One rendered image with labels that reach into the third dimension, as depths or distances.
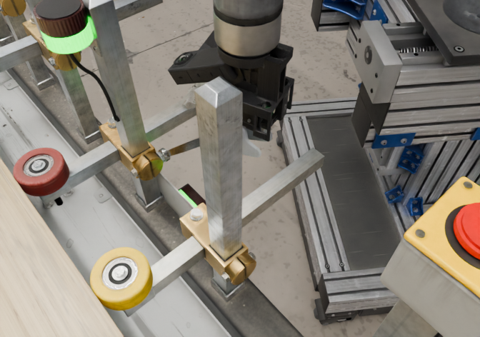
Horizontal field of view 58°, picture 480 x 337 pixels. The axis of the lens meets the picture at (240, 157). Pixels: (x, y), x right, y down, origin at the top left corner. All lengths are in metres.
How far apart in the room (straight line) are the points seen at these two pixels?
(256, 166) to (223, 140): 1.41
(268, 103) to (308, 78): 1.78
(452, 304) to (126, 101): 0.54
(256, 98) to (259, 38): 0.09
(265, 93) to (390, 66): 0.32
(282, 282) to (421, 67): 0.99
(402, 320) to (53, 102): 1.00
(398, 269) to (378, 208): 1.25
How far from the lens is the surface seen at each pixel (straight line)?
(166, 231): 0.89
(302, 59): 2.42
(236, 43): 0.48
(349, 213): 1.52
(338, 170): 1.63
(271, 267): 1.62
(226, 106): 0.43
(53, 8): 0.60
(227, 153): 0.48
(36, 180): 0.76
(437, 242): 0.29
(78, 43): 0.60
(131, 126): 0.74
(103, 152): 0.82
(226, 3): 0.46
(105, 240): 1.00
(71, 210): 1.07
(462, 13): 0.84
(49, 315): 0.64
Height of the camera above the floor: 1.46
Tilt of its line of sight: 50 degrees down
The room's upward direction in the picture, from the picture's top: straight up
